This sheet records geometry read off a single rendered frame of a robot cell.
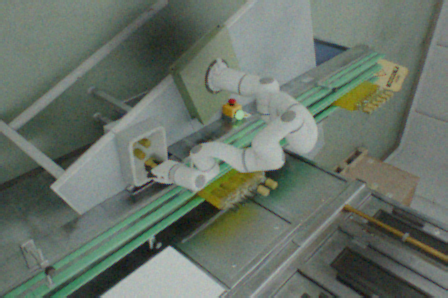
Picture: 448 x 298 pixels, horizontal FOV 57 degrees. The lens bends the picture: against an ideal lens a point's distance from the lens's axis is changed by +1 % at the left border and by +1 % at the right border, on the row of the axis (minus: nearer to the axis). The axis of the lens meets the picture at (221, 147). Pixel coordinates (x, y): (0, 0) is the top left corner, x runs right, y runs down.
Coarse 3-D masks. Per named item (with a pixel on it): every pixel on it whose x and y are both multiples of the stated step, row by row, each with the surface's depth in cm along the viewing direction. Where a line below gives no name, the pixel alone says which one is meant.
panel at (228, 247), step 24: (216, 216) 186; (240, 216) 185; (264, 216) 185; (288, 216) 184; (192, 240) 173; (216, 240) 173; (240, 240) 173; (264, 240) 173; (144, 264) 162; (216, 264) 163; (240, 264) 163
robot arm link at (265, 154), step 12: (276, 120) 135; (288, 120) 132; (300, 120) 132; (264, 132) 133; (276, 132) 131; (288, 132) 131; (252, 144) 134; (264, 144) 131; (276, 144) 132; (252, 156) 138; (264, 156) 133; (276, 156) 134; (252, 168) 140; (264, 168) 138; (276, 168) 138
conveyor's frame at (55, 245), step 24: (360, 48) 280; (312, 72) 247; (336, 72) 250; (192, 144) 183; (144, 192) 170; (96, 216) 158; (120, 216) 159; (48, 240) 148; (72, 240) 148; (0, 264) 140; (0, 288) 132
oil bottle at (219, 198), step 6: (210, 186) 178; (198, 192) 180; (204, 192) 177; (210, 192) 175; (216, 192) 175; (222, 192) 175; (204, 198) 179; (210, 198) 175; (216, 198) 172; (222, 198) 172; (228, 198) 172; (216, 204) 174; (222, 204) 171
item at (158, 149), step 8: (160, 128) 160; (144, 136) 156; (152, 136) 169; (160, 136) 165; (136, 144) 164; (152, 144) 171; (160, 144) 168; (152, 152) 173; (160, 152) 170; (136, 160) 168; (144, 160) 171; (160, 160) 173; (136, 168) 170; (144, 168) 172; (136, 176) 168; (144, 176) 168; (136, 184) 163
